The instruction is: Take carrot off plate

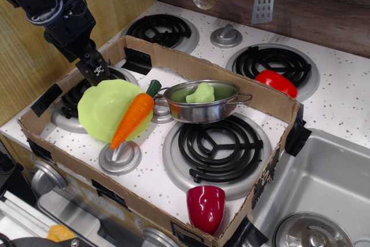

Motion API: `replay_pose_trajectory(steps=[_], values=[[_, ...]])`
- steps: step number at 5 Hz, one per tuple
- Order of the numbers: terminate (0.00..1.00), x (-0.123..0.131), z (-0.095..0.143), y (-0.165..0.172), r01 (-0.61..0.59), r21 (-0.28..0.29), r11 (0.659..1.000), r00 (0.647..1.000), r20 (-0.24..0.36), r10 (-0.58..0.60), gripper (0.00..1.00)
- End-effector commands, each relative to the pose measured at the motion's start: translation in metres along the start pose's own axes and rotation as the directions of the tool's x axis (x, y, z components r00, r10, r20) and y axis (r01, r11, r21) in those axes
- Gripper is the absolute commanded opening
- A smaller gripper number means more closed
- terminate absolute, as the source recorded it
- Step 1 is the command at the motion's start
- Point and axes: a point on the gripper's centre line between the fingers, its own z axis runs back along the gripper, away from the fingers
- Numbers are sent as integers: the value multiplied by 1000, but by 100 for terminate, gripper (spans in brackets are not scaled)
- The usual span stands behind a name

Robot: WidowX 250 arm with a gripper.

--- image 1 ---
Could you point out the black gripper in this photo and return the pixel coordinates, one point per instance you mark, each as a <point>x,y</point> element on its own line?
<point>70,35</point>

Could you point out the orange toy carrot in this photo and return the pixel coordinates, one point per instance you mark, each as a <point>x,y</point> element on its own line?
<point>138,110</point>

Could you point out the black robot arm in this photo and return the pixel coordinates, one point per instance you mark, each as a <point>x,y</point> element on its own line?
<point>45,12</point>

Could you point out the light green plastic plate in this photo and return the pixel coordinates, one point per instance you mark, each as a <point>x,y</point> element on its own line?
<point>102,107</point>

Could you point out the front left black burner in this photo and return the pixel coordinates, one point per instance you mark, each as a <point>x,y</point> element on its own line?
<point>64,111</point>

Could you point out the black burner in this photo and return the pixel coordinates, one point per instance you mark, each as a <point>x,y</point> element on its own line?
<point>166,30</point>
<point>229,154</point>
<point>287,61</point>
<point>64,111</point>

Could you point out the brown cardboard fence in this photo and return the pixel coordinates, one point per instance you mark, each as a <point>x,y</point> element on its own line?
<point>148,191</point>

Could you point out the middle grey stove knob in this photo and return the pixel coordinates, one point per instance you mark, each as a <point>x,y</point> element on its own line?
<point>161,112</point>

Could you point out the grey stove knob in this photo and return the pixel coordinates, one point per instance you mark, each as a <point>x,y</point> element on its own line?
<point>121,160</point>
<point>161,112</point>
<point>226,37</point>

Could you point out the back left black burner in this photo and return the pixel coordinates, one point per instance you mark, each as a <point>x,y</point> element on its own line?
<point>166,30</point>

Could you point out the front grey stove knob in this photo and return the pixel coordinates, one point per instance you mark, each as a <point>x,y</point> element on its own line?
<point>121,160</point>

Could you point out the green toy vegetable piece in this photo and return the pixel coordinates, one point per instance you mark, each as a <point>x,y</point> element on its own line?
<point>203,93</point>

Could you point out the left oven front knob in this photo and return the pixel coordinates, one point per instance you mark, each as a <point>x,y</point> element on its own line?
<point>46,179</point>

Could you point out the oven knob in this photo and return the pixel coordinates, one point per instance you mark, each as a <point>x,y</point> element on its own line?
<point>46,179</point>
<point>154,237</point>

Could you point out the small steel pot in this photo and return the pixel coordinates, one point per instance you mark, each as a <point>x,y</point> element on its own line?
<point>226,94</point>

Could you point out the back grey stove knob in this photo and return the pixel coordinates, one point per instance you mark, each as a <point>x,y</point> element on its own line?
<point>226,37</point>

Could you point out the back right black burner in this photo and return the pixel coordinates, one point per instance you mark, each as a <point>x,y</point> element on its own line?
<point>287,61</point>

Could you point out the front right black burner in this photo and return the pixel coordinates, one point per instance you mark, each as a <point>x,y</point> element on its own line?
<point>229,154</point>

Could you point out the orange yellow toy piece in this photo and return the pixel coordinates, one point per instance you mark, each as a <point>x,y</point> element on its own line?
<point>59,233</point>

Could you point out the dark red plastic cup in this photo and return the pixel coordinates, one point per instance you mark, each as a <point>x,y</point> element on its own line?
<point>206,207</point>

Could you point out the lower oven front knob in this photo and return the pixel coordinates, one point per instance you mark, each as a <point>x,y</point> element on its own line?
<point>154,237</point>

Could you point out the red toy pepper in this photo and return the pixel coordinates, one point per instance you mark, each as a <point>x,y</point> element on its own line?
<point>277,81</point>

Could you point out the hanging metal slotted spatula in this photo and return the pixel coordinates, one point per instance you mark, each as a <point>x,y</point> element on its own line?
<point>262,11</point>

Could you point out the steel sink basin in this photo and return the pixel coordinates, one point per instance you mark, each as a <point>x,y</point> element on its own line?
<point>330,177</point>

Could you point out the steel pot lid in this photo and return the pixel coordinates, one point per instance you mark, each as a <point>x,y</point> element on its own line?
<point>309,229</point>

